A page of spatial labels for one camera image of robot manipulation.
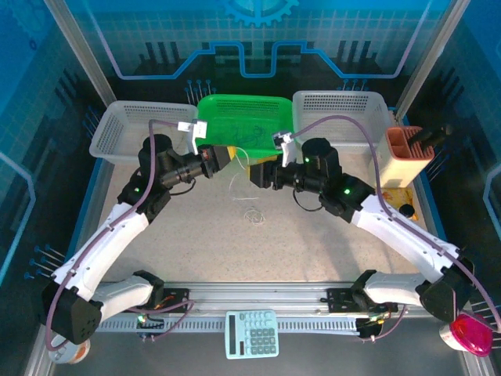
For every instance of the black tool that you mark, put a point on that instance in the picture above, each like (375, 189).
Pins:
(430, 137)

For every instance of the light blue calculator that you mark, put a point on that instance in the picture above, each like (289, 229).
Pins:
(252, 335)

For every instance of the yellow patterned packet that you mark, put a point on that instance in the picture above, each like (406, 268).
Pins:
(399, 196)

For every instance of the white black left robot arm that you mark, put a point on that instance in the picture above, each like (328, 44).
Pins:
(98, 254)

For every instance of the white perforated plastic basket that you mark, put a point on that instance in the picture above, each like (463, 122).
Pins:
(117, 125)
(336, 100)

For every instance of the beige holder with brown rim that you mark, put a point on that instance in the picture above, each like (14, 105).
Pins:
(399, 168)

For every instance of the aluminium frame post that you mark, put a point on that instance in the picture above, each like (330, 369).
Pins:
(76, 47)
(428, 58)

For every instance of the small black round object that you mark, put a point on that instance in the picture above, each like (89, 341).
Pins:
(408, 210)

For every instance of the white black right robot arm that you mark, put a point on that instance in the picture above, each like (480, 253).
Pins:
(399, 237)

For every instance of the green perforated plastic basket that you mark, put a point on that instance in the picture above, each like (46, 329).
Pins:
(219, 113)

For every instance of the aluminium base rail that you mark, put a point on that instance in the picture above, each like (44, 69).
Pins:
(254, 293)

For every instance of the cup with pink lid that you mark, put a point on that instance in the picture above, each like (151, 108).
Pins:
(469, 335)

